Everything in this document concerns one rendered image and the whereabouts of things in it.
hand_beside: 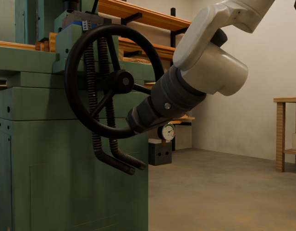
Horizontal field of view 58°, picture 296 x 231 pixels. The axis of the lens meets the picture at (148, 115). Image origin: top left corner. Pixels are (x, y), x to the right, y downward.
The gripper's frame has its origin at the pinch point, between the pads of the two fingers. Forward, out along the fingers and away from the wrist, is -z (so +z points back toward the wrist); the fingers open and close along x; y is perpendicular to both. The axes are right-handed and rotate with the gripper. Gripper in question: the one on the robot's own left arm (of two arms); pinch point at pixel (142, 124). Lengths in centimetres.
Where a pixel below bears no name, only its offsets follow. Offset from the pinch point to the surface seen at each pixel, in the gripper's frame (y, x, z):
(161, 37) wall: 183, 295, -192
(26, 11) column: 66, 4, -32
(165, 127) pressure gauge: 1.3, 24.4, -17.9
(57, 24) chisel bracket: 51, 8, -23
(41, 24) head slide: 57, 5, -28
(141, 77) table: 20.3, 23.2, -14.6
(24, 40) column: 58, 1, -39
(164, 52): 138, 251, -171
